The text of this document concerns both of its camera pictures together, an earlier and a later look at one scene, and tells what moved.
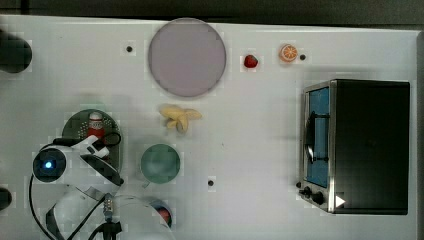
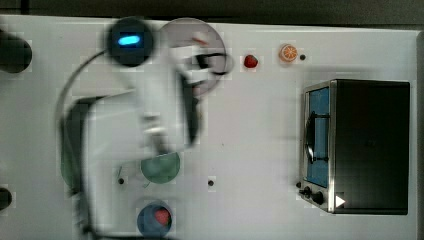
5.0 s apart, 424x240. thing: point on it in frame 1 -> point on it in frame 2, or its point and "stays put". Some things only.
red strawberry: x=250 y=61 stays put
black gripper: x=92 y=145 -> x=196 y=64
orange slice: x=288 y=53 stays put
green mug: x=160 y=163 stays put
